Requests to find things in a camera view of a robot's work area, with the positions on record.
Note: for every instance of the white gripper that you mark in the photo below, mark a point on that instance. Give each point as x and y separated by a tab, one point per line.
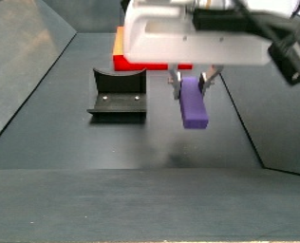
163	20

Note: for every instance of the purple rectangular block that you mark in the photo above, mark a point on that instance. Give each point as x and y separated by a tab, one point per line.
194	114

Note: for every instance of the red shape sorter board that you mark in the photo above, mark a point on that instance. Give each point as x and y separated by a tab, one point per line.
124	63

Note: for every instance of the black angled fixture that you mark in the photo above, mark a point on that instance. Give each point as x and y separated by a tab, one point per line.
120	97

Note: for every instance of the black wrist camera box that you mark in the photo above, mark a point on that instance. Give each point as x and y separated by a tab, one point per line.
278	29

